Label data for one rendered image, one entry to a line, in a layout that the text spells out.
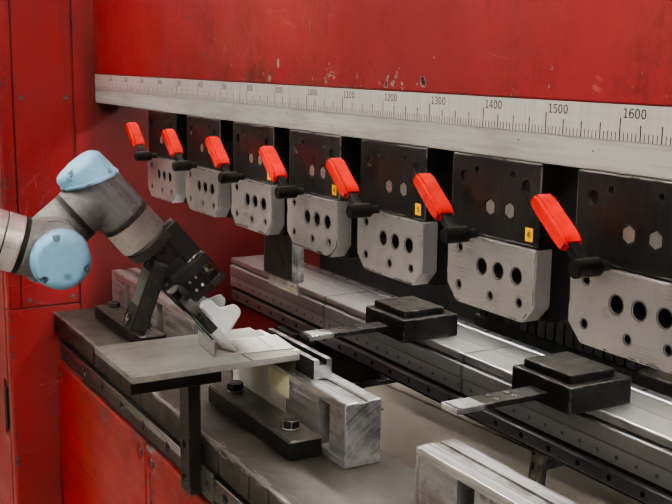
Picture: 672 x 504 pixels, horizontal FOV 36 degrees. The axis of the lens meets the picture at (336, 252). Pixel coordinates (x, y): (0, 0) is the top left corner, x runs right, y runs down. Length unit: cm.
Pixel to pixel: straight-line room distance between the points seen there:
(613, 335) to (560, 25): 30
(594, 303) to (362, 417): 56
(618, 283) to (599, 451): 51
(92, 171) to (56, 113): 90
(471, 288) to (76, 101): 141
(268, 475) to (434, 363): 40
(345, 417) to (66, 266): 43
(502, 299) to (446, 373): 61
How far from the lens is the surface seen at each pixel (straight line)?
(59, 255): 134
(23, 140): 236
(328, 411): 153
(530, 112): 106
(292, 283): 162
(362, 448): 149
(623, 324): 98
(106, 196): 149
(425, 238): 122
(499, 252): 110
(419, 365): 177
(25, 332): 242
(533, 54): 106
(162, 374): 150
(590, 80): 100
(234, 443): 158
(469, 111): 114
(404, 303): 177
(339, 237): 139
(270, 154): 149
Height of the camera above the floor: 144
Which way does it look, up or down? 10 degrees down
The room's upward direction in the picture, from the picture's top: 1 degrees clockwise
